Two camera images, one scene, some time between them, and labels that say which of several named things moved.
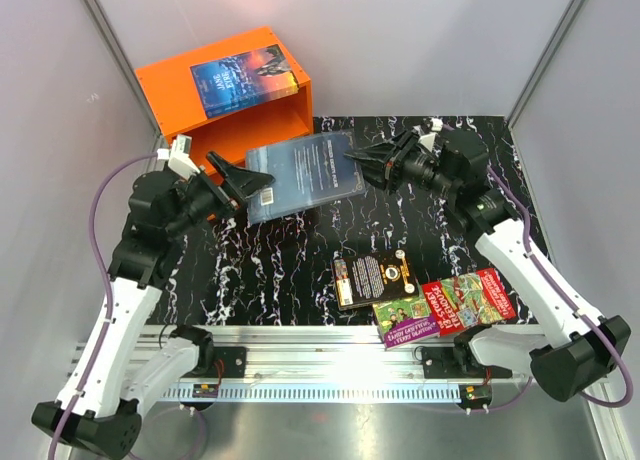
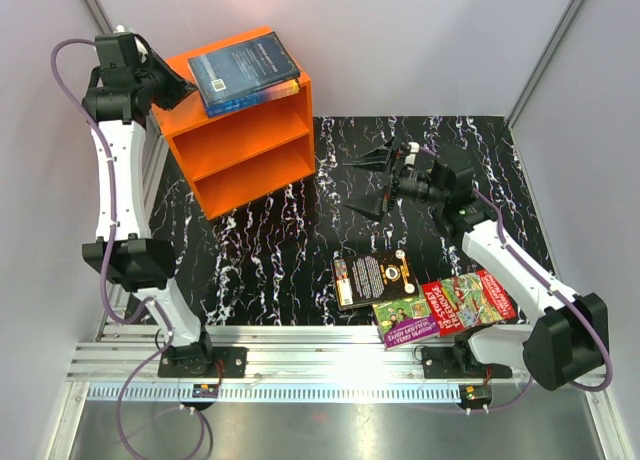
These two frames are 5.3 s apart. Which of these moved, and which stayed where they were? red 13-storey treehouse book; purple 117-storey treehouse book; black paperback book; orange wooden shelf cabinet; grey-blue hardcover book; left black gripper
Moved: left black gripper; grey-blue hardcover book
Stayed: purple 117-storey treehouse book; red 13-storey treehouse book; black paperback book; orange wooden shelf cabinet
